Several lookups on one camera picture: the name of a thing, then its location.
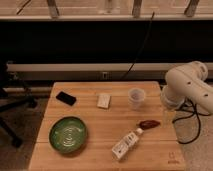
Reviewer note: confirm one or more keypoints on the black eraser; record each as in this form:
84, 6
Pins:
66, 98

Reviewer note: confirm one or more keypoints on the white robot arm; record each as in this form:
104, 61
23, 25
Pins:
187, 82

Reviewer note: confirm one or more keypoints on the white sponge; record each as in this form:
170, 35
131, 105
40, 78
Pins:
103, 101

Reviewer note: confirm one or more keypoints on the clear plastic cup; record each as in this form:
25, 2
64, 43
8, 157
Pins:
136, 97

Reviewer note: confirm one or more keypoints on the green ceramic bowl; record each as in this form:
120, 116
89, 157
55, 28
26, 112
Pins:
68, 135

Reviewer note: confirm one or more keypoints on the white plastic bottle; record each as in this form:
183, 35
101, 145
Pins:
121, 148

